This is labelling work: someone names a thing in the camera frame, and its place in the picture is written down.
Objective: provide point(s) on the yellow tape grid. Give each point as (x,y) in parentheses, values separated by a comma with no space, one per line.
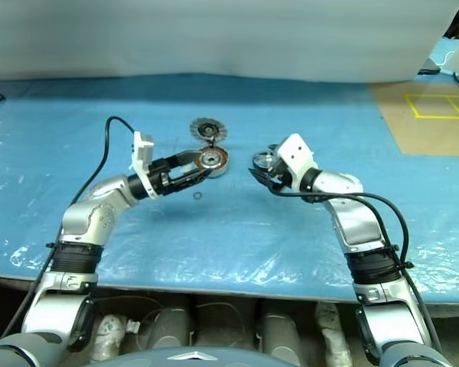
(440,117)

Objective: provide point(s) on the white backdrop sheet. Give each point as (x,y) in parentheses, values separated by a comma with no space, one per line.
(214,34)

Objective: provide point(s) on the silver motor housing copper windings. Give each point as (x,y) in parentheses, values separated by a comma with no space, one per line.
(219,170)

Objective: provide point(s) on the grey rounded cylinder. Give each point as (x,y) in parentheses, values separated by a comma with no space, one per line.
(281,325)
(172,325)

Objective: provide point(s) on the blue plastic table cover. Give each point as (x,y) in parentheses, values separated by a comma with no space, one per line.
(252,237)

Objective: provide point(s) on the blue neighbouring table cover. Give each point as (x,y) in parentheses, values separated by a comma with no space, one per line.
(441,47)

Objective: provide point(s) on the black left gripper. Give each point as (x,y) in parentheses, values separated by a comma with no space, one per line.
(160,177)

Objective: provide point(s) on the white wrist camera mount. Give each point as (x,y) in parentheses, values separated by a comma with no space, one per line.
(296,151)
(141,153)

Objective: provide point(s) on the toothed silver rotor disc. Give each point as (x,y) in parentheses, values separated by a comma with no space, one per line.
(206,130)

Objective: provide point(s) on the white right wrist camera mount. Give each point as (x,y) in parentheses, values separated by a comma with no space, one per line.
(296,151)

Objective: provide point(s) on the brown cardboard sheet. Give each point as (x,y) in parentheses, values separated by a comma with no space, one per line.
(424,134)

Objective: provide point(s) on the dark flat device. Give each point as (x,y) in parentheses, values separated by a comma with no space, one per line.
(430,68)

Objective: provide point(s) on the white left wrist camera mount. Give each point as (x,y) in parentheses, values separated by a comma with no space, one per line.
(141,153)

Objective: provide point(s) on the grey robot torso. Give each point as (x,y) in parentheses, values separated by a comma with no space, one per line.
(157,359)

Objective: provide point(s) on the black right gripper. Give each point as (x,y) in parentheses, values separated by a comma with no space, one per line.
(283,177)

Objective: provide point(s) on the small white clip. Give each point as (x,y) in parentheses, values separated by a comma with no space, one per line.
(134,326)

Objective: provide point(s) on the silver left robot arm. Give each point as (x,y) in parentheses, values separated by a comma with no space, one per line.
(92,218)

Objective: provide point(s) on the white wrapped post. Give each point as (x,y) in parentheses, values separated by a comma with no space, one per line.
(109,336)
(333,332)

